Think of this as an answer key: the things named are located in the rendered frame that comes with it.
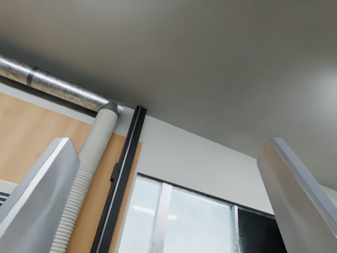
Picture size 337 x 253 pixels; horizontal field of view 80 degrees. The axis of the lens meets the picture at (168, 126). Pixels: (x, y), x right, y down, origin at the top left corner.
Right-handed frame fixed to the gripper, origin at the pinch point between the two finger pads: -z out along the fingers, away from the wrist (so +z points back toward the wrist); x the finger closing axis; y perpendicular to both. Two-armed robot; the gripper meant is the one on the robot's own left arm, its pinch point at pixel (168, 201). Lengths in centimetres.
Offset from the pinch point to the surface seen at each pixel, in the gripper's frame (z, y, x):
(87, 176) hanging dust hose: -71, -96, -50
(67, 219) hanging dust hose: -47, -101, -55
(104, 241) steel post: -44, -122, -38
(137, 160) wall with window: -102, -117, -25
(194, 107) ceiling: -136, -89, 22
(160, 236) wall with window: -57, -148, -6
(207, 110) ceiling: -135, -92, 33
